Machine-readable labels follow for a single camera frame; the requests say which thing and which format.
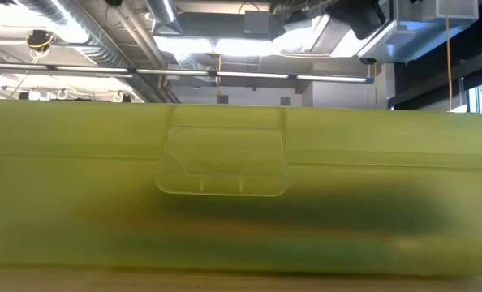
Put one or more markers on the grey wall vent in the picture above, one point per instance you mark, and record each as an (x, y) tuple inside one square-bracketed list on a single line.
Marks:
[(285, 101), (222, 100)]

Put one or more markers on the black spot lamp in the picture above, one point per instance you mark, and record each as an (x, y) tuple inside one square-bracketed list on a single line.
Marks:
[(126, 98), (24, 96)]

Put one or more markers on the grey ceiling box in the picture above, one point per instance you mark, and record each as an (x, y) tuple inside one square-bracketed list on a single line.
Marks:
[(257, 22)]

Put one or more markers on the yellow-green translucent supply box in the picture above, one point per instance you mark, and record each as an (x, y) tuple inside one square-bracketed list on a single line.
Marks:
[(62, 182)]

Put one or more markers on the long ceiling light bar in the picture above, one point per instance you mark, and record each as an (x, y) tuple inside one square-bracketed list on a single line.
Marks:
[(91, 69)]

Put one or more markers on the short silver round duct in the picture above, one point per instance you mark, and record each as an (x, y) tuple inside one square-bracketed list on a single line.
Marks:
[(164, 14)]

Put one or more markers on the black ceiling security camera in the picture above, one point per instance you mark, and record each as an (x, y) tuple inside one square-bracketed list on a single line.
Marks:
[(368, 61)]

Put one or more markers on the silver rectangular ventilation duct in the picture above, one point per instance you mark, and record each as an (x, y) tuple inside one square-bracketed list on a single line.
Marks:
[(411, 40)]

